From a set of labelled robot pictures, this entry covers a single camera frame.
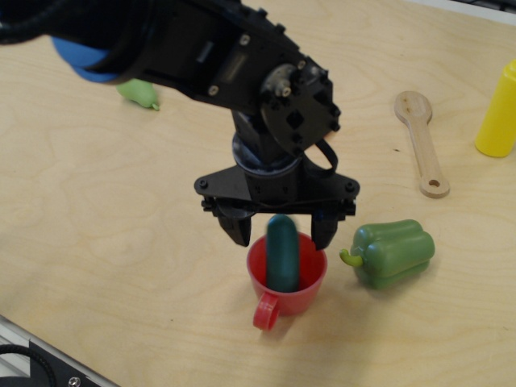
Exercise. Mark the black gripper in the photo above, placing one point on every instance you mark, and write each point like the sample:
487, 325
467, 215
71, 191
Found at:
234, 195

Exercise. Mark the dark green toy cucumber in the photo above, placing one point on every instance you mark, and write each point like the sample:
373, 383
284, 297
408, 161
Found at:
282, 255

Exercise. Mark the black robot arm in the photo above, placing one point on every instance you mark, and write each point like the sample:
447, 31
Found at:
225, 54

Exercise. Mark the red plastic cup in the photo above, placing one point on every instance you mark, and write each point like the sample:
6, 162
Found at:
272, 304

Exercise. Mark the green toy bell pepper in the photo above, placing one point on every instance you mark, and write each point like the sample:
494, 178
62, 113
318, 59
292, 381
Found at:
383, 254

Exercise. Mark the wooden spoon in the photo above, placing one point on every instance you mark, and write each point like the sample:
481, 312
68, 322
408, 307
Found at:
414, 110

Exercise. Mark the light green toy pear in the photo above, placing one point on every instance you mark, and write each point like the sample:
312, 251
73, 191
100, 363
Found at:
140, 92

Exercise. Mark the yellow plastic bottle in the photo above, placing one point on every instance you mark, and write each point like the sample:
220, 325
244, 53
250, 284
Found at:
496, 137

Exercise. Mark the black corner bracket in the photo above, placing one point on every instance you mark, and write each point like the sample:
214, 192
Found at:
67, 370

